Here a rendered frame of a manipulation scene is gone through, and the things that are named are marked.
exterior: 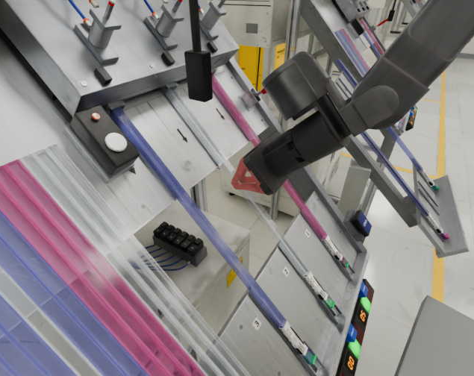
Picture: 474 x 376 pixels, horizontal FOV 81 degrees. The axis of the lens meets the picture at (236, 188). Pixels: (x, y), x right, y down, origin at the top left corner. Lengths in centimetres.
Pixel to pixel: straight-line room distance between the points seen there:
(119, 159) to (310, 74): 24
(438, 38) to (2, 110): 45
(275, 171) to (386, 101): 16
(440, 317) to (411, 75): 65
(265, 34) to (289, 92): 112
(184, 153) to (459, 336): 73
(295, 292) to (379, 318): 105
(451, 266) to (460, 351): 115
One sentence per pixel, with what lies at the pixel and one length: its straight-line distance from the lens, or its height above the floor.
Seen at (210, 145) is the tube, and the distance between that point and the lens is 47.
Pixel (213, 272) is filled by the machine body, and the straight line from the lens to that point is 77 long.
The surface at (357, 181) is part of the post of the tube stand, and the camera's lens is 89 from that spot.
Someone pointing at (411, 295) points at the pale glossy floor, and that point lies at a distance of 171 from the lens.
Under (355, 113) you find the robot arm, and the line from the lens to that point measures 34.
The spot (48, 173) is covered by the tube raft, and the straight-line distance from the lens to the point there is 36.
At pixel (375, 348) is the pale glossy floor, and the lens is 147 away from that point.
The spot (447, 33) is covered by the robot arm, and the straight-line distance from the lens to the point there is 36.
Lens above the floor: 124
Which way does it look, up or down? 36 degrees down
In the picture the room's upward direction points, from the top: straight up
